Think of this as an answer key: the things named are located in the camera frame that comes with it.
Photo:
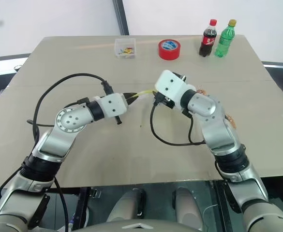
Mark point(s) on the black vertical post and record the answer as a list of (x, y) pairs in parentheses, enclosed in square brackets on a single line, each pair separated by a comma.
[(121, 17)]

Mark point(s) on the clear box with coloured bits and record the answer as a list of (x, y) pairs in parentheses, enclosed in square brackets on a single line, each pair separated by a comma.
[(125, 49)]

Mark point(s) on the green bottle with yellow cap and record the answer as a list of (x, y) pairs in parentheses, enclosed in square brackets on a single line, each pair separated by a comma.
[(224, 41)]

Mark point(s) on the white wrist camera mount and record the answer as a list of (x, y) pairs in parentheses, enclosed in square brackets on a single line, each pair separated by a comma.
[(171, 84), (112, 104)]

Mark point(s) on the small orange snack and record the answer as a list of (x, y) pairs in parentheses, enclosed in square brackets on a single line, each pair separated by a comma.
[(201, 91), (232, 120)]

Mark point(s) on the black table frame bar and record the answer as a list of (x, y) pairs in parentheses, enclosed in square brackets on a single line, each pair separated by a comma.
[(81, 205)]

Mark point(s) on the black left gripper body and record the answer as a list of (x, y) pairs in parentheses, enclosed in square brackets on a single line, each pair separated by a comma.
[(126, 98)]

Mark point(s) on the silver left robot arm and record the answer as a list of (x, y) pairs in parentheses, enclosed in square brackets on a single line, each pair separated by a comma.
[(64, 135)]

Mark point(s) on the cola bottle with red cap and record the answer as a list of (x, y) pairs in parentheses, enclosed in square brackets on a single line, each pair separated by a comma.
[(207, 41)]

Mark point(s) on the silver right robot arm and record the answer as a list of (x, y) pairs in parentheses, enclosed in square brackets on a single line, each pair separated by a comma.
[(218, 130)]

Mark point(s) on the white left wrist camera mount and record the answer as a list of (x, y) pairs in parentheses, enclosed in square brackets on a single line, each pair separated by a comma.
[(112, 104)]

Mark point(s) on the red tape roll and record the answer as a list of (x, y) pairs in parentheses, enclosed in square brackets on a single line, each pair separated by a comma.
[(169, 52)]

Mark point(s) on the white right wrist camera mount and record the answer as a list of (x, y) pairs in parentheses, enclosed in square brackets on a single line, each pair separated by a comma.
[(171, 84)]

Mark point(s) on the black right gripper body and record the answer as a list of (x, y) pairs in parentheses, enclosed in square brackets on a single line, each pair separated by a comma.
[(167, 101)]

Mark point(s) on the grey robot chest plate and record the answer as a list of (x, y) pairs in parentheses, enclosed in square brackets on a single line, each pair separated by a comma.
[(136, 227)]

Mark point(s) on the grey rounded robot leg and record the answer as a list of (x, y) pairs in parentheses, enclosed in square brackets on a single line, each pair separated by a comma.
[(125, 205), (186, 205)]

